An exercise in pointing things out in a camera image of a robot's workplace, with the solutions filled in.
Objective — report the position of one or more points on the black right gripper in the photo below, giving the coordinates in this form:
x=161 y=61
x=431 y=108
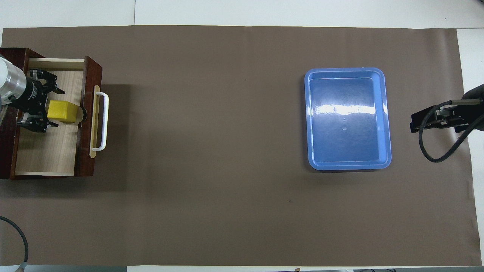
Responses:
x=472 y=109

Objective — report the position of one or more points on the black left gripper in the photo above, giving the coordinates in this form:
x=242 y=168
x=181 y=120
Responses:
x=36 y=98

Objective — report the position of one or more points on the yellow cube block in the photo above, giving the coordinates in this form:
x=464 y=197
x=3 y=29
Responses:
x=60 y=111

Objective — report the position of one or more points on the dark wooden drawer cabinet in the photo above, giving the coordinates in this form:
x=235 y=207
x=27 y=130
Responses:
x=7 y=158

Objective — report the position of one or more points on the blue plastic tray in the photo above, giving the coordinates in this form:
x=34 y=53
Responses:
x=348 y=136

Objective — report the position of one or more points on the brown paper table mat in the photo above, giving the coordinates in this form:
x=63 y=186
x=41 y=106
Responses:
x=227 y=170

